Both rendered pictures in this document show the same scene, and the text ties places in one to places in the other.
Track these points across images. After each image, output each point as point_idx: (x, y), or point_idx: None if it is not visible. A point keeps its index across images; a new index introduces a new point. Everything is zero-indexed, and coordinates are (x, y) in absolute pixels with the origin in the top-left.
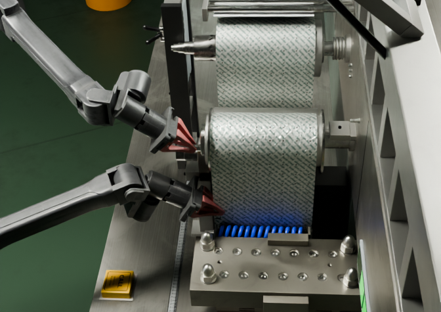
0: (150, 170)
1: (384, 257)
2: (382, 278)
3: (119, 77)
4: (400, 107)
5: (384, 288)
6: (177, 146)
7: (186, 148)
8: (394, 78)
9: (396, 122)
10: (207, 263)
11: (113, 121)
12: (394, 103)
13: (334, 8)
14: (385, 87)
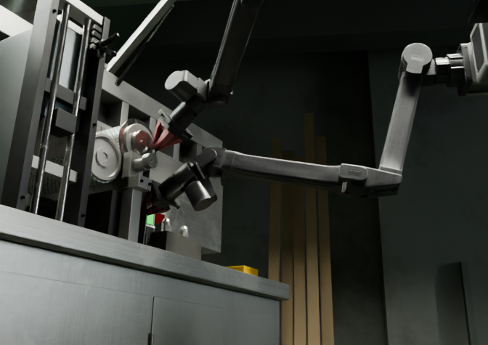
0: (186, 163)
1: (160, 162)
2: (162, 173)
3: (190, 73)
4: (150, 97)
5: (165, 174)
6: (152, 152)
7: (160, 145)
8: (137, 89)
9: (148, 104)
10: (184, 225)
11: (208, 108)
12: (141, 99)
13: (139, 55)
14: (125, 97)
